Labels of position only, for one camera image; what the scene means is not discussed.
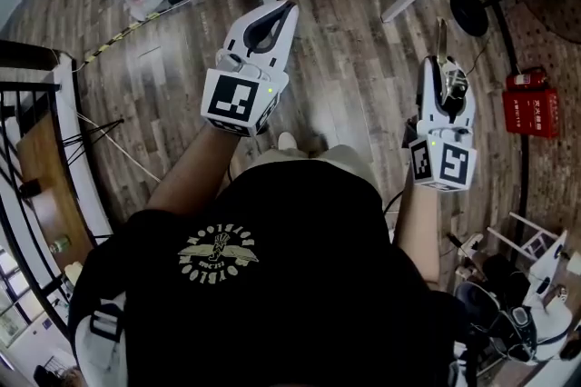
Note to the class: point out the red fire extinguisher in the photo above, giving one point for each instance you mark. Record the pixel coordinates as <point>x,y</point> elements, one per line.
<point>526,79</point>

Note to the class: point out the black printed t-shirt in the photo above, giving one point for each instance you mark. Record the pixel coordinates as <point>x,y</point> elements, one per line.
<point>272,285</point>

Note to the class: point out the small green bottle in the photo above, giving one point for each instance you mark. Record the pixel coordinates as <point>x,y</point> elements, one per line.
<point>60,244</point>

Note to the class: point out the person's left forearm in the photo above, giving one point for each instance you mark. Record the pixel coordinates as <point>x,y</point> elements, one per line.
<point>190,176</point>

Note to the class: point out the light shoe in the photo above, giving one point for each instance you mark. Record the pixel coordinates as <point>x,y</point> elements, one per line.
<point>287,141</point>

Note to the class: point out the red fire extinguisher box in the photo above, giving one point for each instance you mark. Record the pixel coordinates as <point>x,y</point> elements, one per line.
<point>531,112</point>

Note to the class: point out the white wooden rack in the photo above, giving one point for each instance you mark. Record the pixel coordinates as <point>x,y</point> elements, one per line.
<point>531,237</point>

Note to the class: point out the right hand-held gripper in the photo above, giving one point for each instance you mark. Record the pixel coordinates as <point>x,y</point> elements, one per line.
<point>454,165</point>

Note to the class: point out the yellow black striped strip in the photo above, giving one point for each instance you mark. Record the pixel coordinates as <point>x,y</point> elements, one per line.
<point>118,35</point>

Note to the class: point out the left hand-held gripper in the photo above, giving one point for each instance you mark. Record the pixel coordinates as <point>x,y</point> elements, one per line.
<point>231,99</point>

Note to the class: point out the person's right forearm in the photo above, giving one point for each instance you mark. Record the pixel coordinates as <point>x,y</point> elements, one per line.
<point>417,235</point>

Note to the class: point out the black metal railing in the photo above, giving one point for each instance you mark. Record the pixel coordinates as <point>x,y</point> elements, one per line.
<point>27,72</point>

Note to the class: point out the beige trousers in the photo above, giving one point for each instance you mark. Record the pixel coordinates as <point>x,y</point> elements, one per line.
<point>345,162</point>

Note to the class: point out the spare white gripper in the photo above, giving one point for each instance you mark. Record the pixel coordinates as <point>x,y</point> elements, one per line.
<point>551,267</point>

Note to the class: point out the brown wooden desk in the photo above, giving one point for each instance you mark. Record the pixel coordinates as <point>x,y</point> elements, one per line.
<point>50,176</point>

